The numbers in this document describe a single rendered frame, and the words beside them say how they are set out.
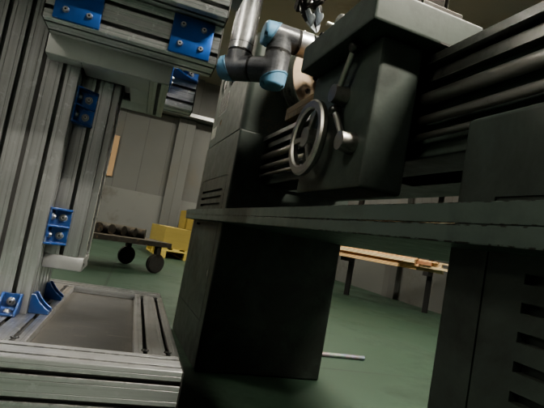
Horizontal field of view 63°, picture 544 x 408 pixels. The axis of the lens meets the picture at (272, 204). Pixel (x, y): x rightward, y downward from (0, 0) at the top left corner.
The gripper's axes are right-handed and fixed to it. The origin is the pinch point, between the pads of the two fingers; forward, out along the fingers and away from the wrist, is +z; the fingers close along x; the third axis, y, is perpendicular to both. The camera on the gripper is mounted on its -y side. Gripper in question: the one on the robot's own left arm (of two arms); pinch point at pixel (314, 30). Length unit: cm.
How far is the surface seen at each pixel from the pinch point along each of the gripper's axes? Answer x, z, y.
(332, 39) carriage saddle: -41, 29, 81
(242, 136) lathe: -39, 36, 3
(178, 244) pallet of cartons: -15, 115, -457
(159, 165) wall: 4, -10, -648
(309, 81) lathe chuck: -15.8, 23.2, 18.1
